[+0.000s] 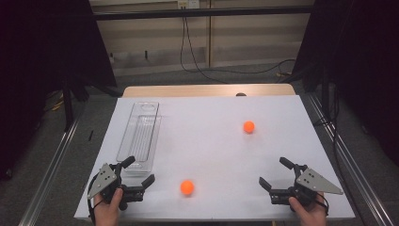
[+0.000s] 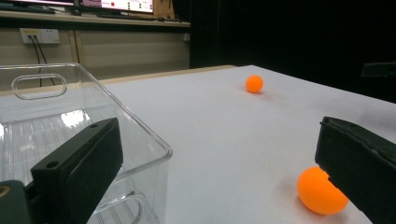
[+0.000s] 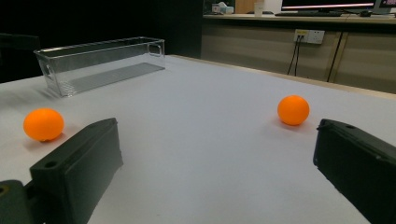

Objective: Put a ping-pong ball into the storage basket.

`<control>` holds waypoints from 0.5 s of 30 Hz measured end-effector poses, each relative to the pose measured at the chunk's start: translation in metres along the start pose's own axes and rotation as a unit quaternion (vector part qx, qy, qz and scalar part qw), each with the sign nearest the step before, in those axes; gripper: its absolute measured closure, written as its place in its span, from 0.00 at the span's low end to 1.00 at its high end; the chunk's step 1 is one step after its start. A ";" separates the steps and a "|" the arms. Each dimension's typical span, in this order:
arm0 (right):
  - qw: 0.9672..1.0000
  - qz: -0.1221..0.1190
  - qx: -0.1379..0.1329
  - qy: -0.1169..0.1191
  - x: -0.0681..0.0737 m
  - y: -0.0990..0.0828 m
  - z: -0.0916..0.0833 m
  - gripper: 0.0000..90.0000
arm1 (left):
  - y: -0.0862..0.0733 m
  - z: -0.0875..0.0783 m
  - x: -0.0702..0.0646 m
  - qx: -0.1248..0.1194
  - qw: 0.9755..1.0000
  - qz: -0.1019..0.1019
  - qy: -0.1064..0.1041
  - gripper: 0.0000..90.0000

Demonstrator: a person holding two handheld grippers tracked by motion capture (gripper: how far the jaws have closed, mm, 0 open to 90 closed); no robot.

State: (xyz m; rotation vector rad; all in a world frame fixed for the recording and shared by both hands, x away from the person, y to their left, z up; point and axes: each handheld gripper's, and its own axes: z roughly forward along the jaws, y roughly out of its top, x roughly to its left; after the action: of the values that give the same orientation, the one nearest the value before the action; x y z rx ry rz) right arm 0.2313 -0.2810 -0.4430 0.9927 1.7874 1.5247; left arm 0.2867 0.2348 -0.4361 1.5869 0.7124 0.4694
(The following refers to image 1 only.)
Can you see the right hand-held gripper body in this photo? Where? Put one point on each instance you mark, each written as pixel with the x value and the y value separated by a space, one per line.
pixel 313 182

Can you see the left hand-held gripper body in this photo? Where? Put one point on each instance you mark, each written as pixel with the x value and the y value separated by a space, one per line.
pixel 105 180

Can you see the clear plastic container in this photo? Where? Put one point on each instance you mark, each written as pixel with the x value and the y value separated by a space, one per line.
pixel 142 138

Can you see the orange ping-pong ball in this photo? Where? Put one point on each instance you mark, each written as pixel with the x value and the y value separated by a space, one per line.
pixel 248 126
pixel 187 187

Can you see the person's left hand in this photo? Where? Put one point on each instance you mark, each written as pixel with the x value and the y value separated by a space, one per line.
pixel 106 213

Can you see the person's right hand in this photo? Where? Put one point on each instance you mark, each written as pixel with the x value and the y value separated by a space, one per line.
pixel 312 215

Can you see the small black stick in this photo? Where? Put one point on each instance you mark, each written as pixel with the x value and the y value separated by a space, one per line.
pixel 90 135

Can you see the white board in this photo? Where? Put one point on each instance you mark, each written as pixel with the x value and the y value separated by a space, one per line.
pixel 213 150

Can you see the black stand leg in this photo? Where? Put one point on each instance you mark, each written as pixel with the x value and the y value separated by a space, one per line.
pixel 67 106

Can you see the dark round knob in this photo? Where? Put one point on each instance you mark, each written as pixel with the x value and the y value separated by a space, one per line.
pixel 241 94

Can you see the black curtain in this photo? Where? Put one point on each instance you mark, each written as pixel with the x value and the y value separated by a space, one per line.
pixel 360 62
pixel 40 56

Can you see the black horizontal bar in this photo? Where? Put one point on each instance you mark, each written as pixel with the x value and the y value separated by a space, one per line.
pixel 200 12

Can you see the metal floor rail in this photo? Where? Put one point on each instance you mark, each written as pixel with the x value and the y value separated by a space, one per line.
pixel 351 163
pixel 50 175

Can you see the white wall outlet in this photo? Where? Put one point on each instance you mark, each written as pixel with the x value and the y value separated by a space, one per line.
pixel 188 3

